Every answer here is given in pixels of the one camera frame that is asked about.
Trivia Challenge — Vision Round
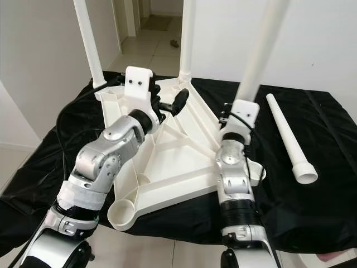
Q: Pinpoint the white plastic children table top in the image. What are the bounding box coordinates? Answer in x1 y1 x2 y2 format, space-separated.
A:
95 75 267 231

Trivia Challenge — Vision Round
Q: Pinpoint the brown door mat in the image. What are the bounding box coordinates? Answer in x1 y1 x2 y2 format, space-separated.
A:
141 15 173 31

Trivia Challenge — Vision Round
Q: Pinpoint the black table cloth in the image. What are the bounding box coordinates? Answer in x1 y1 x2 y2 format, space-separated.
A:
0 71 357 255

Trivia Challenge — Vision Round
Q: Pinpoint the pink rounded object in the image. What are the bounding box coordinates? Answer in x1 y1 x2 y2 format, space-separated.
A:
315 251 357 263

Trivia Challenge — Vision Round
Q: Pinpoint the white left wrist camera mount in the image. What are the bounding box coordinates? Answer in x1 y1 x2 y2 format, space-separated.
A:
124 66 154 132

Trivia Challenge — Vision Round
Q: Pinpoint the white door frame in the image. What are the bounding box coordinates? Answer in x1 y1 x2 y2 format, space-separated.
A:
114 0 139 39

